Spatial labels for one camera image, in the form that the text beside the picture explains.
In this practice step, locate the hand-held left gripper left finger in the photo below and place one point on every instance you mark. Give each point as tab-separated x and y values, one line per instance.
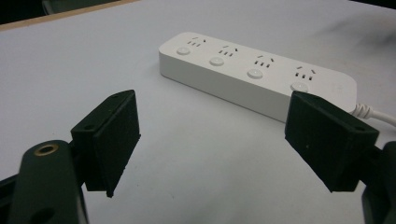
107	140

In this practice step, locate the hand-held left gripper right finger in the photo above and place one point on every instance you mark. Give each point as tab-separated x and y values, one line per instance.
327	140

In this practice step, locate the white power strip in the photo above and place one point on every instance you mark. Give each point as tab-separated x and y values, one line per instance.
249	71

